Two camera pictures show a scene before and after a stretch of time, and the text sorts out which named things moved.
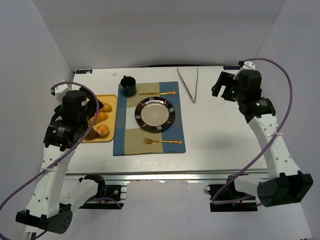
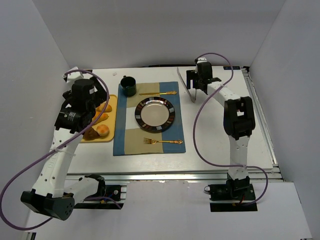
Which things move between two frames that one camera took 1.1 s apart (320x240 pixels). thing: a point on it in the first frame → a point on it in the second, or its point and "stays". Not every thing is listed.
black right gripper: x=222 y=85 → x=196 y=81
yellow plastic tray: x=111 y=121 stays
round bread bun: x=102 y=130 stays
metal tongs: x=186 y=87 stays
